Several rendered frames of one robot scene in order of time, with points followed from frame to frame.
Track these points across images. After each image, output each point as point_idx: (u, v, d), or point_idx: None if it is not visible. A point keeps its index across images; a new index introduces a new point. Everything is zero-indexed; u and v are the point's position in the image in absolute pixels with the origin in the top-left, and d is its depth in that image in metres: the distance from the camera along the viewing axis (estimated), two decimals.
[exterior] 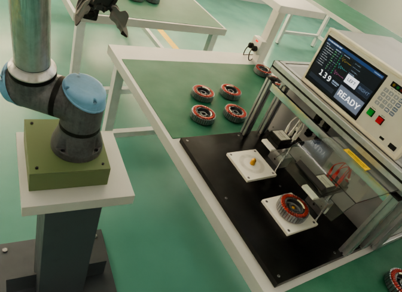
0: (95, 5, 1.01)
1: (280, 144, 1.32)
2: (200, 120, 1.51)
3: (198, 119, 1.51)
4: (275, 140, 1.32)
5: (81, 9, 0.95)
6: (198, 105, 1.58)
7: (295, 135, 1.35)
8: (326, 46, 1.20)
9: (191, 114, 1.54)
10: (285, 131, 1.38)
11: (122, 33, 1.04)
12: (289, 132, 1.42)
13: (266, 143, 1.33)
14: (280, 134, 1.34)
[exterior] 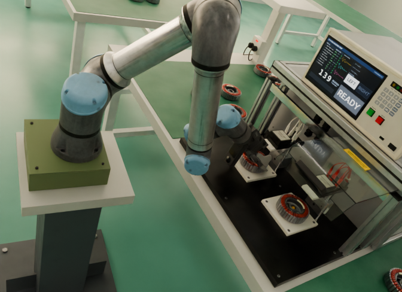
0: None
1: (280, 144, 1.32)
2: (258, 169, 1.32)
3: (256, 169, 1.32)
4: (275, 140, 1.32)
5: (268, 162, 1.30)
6: None
7: (295, 135, 1.35)
8: (326, 46, 1.20)
9: (244, 164, 1.33)
10: (285, 131, 1.38)
11: None
12: (289, 132, 1.42)
13: (266, 143, 1.33)
14: (280, 134, 1.34)
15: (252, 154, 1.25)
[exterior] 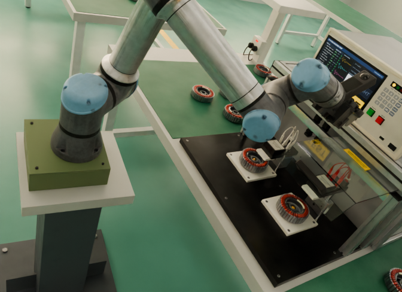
0: None
1: (274, 154, 1.34)
2: (258, 169, 1.32)
3: (256, 169, 1.32)
4: (270, 150, 1.35)
5: None
6: (244, 149, 1.38)
7: (289, 145, 1.37)
8: (326, 46, 1.20)
9: (244, 164, 1.33)
10: (280, 141, 1.41)
11: None
12: (283, 141, 1.45)
13: (261, 153, 1.36)
14: (274, 143, 1.37)
15: None
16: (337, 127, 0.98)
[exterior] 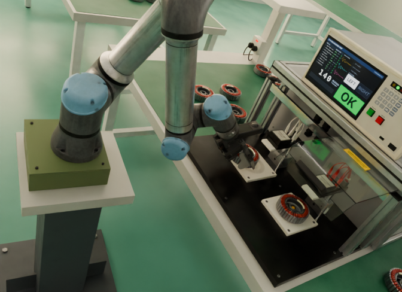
0: None
1: (280, 144, 1.32)
2: None
3: None
4: (275, 140, 1.32)
5: None
6: None
7: (295, 135, 1.35)
8: (326, 46, 1.20)
9: (234, 159, 1.27)
10: (285, 131, 1.38)
11: None
12: (289, 132, 1.42)
13: (266, 143, 1.33)
14: (280, 134, 1.34)
15: None
16: (227, 158, 1.21)
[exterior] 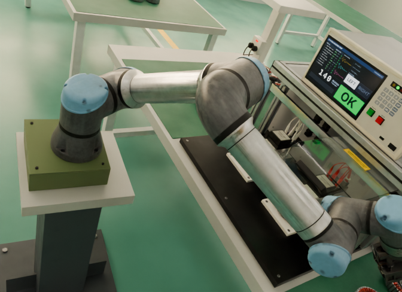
0: None
1: (280, 144, 1.32)
2: None
3: None
4: (275, 140, 1.32)
5: None
6: (361, 288, 1.07)
7: (295, 135, 1.35)
8: (326, 46, 1.20)
9: None
10: (285, 131, 1.38)
11: None
12: (289, 132, 1.42)
13: None
14: (280, 134, 1.34)
15: None
16: (386, 280, 0.88)
